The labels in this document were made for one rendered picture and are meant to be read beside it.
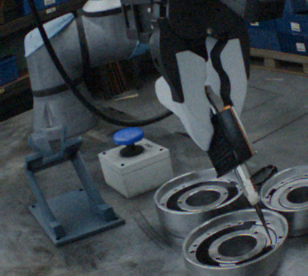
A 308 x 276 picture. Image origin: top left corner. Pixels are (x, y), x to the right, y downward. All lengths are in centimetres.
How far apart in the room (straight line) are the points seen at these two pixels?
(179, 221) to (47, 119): 49
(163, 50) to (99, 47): 53
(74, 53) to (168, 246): 49
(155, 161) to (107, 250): 17
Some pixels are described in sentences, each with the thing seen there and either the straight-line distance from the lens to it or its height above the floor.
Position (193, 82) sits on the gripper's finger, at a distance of 39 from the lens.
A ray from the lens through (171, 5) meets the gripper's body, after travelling 37.
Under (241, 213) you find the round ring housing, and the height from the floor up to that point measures 84.
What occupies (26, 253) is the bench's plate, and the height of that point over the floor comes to 80.
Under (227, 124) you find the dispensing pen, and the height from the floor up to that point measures 94.
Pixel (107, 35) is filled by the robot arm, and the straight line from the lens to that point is 89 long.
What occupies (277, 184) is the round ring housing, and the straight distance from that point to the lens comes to 53.
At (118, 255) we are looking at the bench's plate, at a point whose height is 80.
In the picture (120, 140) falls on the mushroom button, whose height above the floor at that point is 87.
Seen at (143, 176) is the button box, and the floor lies 82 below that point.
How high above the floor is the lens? 108
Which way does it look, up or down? 18 degrees down
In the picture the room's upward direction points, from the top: 11 degrees counter-clockwise
